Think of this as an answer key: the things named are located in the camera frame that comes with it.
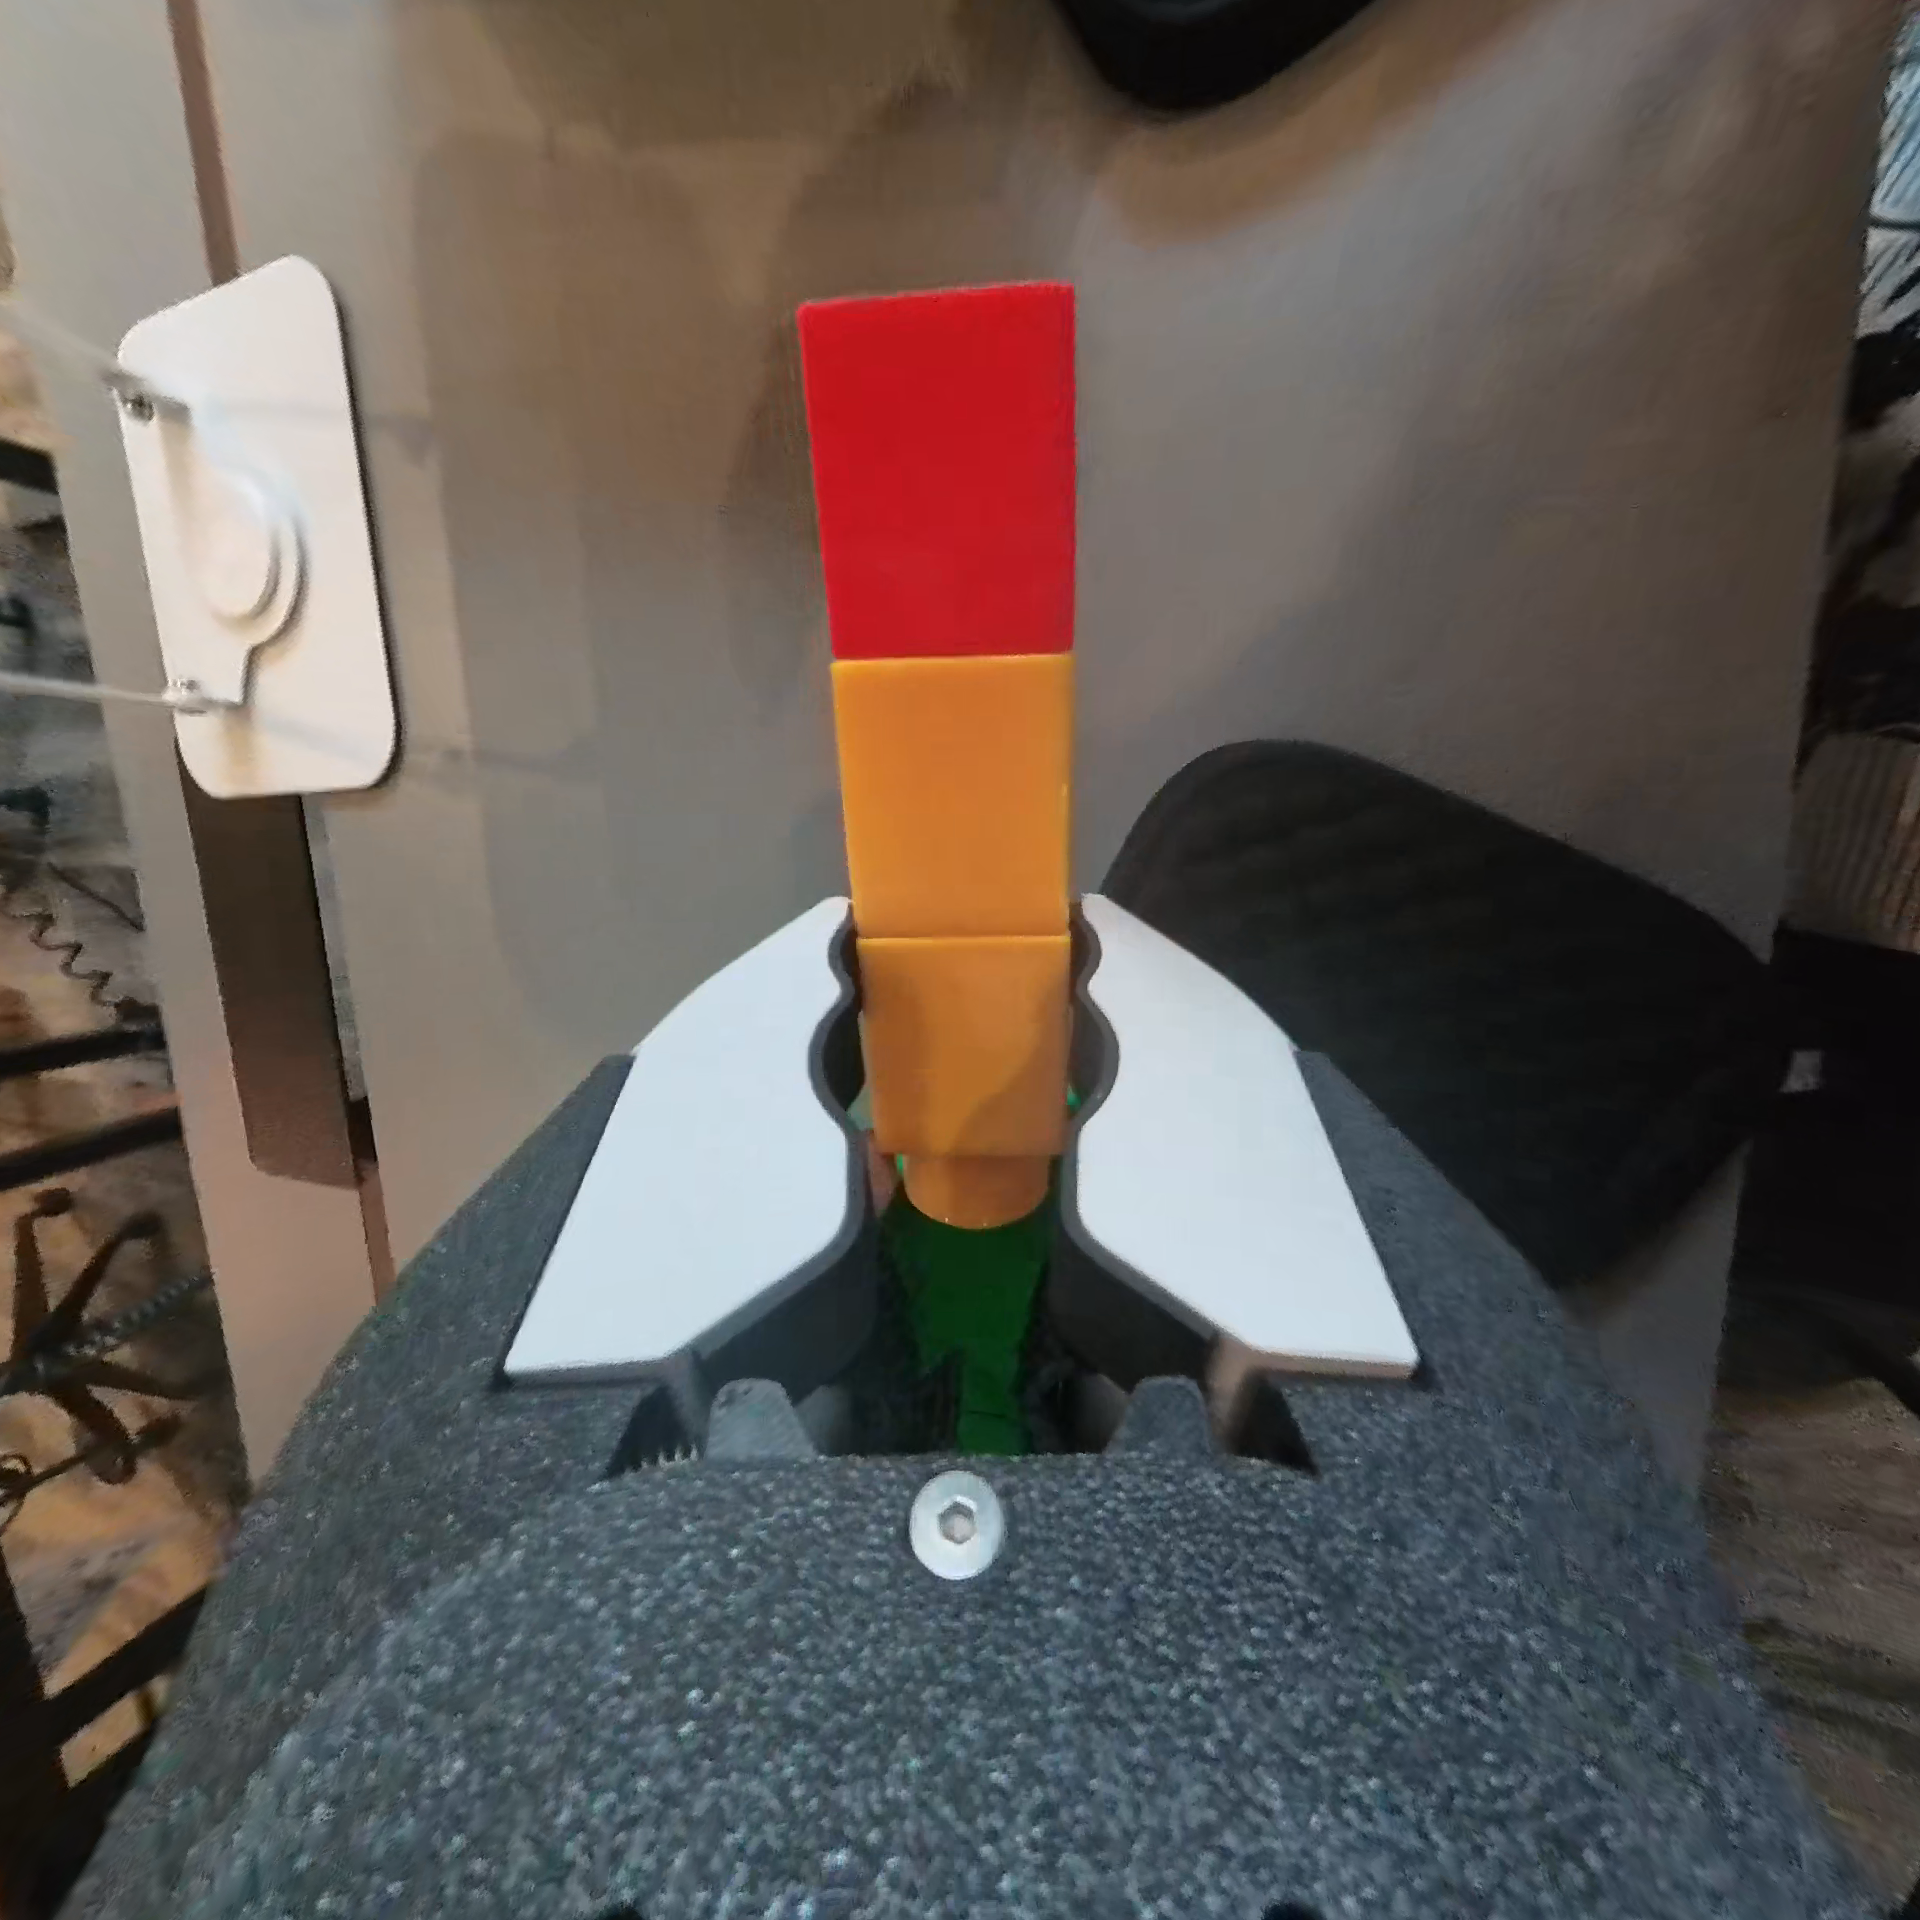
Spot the green plastic bin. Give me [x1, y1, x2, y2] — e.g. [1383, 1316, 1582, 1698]
[875, 1086, 1086, 1457]

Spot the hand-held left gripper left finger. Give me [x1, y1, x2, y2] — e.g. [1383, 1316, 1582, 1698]
[501, 895, 875, 1381]

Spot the red mega block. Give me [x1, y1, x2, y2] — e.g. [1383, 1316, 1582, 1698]
[793, 277, 1081, 666]

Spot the black mesh pad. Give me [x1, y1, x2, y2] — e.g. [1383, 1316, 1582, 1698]
[1102, 738, 1793, 1292]
[1050, 0, 1390, 113]

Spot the black office chair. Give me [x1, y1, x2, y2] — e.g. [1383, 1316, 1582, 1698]
[0, 1169, 220, 1517]

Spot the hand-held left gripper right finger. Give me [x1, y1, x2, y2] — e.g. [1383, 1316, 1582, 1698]
[1062, 891, 1424, 1380]

